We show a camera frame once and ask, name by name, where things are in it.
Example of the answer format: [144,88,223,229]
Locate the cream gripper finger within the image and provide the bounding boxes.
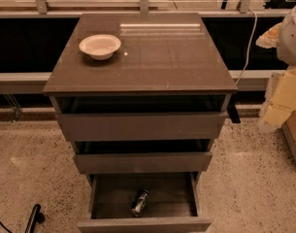
[258,67,296,129]
[255,23,281,49]

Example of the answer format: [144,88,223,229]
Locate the metal railing frame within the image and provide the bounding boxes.
[0,0,296,121]

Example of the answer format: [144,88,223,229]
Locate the white bowl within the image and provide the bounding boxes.
[79,34,121,60]

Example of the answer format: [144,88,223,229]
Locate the white cable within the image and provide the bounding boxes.
[234,8,258,86]

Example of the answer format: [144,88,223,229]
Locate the black cable with plug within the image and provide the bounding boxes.
[0,203,46,233]

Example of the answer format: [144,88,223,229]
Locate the green soda can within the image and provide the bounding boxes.
[131,189,149,217]

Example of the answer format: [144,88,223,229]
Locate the grey top drawer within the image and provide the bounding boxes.
[49,92,230,142]

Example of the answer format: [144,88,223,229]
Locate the grey drawer cabinet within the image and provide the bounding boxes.
[42,12,239,233]

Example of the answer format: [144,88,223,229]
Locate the grey middle drawer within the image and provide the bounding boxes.
[74,140,212,174]

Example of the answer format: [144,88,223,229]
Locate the grey open bottom drawer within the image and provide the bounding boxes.
[78,173,212,233]

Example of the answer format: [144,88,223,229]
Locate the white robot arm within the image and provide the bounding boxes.
[256,5,296,132]

